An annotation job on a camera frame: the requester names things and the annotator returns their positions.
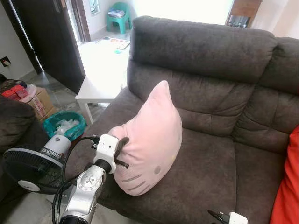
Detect red packets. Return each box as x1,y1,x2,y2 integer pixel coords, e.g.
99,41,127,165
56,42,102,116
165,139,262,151
1,84,28,101

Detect small window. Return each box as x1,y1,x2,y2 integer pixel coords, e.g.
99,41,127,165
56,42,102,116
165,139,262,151
87,0,101,15

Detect brown cardboard box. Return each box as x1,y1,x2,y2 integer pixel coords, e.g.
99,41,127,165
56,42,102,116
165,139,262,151
26,86,57,123

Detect black and white floor fan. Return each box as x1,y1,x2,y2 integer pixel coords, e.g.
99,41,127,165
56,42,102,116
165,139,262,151
1,134,73,194

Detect teal plastic basket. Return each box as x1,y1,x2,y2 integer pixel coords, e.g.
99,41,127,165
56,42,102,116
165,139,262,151
43,111,86,141

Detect pink cat face pillow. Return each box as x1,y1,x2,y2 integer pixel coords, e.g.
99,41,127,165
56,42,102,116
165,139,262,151
108,80,183,196

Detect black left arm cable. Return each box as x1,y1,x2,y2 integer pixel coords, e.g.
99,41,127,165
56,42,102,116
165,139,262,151
51,135,101,224

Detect white low table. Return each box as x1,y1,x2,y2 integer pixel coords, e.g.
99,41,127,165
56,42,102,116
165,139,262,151
75,40,134,126

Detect dark wooden door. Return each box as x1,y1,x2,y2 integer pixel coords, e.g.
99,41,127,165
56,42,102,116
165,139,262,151
10,0,86,94

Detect dark grey armchair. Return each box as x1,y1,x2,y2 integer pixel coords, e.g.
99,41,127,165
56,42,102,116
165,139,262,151
0,96,50,206

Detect white crumpled trash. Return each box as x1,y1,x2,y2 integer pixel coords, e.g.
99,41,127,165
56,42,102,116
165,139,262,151
55,119,80,136

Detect green plastic stool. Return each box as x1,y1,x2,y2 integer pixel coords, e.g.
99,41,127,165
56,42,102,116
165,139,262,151
107,2,133,35

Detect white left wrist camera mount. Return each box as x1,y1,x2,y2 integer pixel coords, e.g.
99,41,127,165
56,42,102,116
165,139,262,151
93,134,120,165

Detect red pillow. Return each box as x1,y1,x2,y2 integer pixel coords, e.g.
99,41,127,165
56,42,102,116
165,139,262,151
270,125,299,224

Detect brown wooden cabinet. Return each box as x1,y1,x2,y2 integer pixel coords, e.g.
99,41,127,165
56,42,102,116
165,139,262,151
226,0,262,28

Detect colourful floor mat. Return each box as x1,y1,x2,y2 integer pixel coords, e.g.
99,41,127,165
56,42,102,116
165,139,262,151
96,36,131,51

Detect dark grey fabric sofa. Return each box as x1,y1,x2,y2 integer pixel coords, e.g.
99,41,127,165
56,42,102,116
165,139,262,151
70,15,299,224

